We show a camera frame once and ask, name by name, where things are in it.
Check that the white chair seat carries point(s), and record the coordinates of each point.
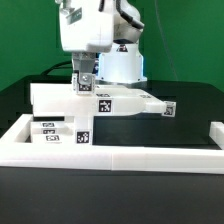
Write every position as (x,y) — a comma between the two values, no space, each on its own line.
(81,127)

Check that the white chair back part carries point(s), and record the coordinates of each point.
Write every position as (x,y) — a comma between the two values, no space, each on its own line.
(105,102)

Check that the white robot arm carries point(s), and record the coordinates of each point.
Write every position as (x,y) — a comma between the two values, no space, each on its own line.
(123,63)

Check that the white long chair part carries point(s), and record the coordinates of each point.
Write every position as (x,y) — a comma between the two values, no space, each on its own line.
(38,89)

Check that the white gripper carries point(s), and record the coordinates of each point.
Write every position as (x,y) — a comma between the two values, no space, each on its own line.
(86,26)

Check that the white U-shaped fence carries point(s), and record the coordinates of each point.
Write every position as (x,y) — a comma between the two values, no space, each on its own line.
(16,151)

